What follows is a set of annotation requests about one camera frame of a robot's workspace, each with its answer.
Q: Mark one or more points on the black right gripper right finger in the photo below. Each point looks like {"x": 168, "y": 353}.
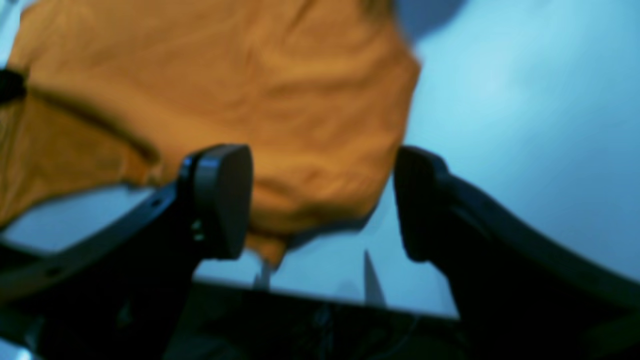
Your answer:
{"x": 519, "y": 295}

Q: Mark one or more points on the orange t-shirt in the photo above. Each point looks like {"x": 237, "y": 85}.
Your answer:
{"x": 119, "y": 91}

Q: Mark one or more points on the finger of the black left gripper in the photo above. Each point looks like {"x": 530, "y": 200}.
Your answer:
{"x": 118, "y": 294}

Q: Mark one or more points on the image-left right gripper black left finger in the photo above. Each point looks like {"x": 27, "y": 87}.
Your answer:
{"x": 12, "y": 85}

